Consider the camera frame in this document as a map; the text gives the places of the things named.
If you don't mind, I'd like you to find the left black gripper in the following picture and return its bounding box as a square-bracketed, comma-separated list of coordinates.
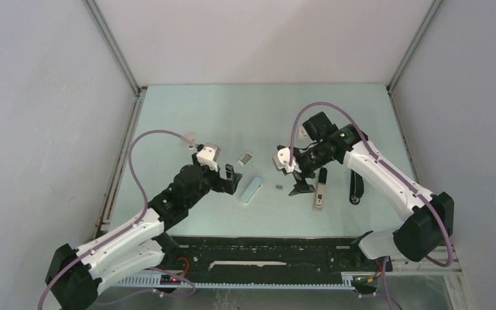
[185, 153, 240, 208]

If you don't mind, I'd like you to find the light blue stapler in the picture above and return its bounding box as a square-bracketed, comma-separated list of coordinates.
[240, 176, 263, 205]

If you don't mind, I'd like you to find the pink stapler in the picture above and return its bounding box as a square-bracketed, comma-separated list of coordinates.
[186, 133, 198, 150]

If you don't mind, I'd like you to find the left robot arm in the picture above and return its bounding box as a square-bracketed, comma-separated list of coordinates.
[45, 164, 242, 309]

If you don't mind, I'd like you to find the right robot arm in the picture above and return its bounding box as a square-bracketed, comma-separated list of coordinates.
[273, 112, 455, 270]

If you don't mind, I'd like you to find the beige black long stapler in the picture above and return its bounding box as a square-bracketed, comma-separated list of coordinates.
[313, 167, 328, 211]

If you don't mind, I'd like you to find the open staple box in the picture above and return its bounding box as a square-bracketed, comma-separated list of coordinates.
[238, 151, 254, 166]

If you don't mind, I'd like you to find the closed white staple box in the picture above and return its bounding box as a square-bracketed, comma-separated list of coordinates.
[298, 126, 307, 140]

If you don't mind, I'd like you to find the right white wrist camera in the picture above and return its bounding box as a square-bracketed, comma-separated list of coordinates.
[273, 145, 301, 175]

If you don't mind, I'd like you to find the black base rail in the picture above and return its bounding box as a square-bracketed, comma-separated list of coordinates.
[94, 232, 407, 285]

